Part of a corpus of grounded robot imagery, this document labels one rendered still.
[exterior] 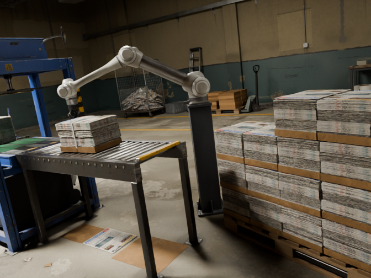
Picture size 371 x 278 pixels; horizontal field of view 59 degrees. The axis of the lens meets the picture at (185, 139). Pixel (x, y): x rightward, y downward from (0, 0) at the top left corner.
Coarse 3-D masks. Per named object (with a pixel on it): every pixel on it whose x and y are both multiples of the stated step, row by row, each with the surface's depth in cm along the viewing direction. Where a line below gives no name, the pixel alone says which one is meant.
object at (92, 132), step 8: (88, 120) 240; (96, 120) 235; (104, 120) 242; (112, 120) 249; (80, 128) 235; (88, 128) 231; (96, 128) 234; (104, 128) 241; (112, 128) 247; (80, 136) 237; (88, 136) 233; (96, 136) 234; (104, 136) 241; (112, 136) 248; (80, 144) 240; (88, 144) 236; (96, 144) 235
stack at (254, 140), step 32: (224, 128) 252; (256, 128) 237; (224, 160) 248; (256, 160) 221; (288, 160) 199; (320, 160) 182; (352, 160) 167; (224, 192) 257; (288, 192) 205; (320, 192) 186; (352, 192) 170; (288, 224) 211; (320, 224) 190; (288, 256) 216; (320, 256) 196; (352, 256) 179
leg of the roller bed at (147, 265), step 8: (136, 184) 197; (136, 192) 199; (136, 200) 200; (144, 200) 202; (136, 208) 202; (144, 208) 203; (144, 216) 203; (144, 224) 203; (144, 232) 204; (144, 240) 206; (144, 248) 207; (152, 248) 210; (144, 256) 209; (152, 256) 210; (152, 264) 210; (152, 272) 210
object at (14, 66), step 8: (0, 64) 261; (8, 64) 266; (16, 64) 271; (24, 64) 277; (32, 64) 282; (40, 64) 289; (48, 64) 295; (56, 64) 302; (64, 64) 308; (0, 72) 261; (8, 72) 266; (16, 72) 271; (24, 72) 280; (32, 72) 326; (40, 72) 336
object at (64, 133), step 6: (72, 120) 252; (78, 120) 249; (60, 126) 246; (66, 126) 243; (60, 132) 248; (66, 132) 245; (60, 138) 251; (66, 138) 248; (72, 138) 243; (66, 144) 248; (72, 144) 245
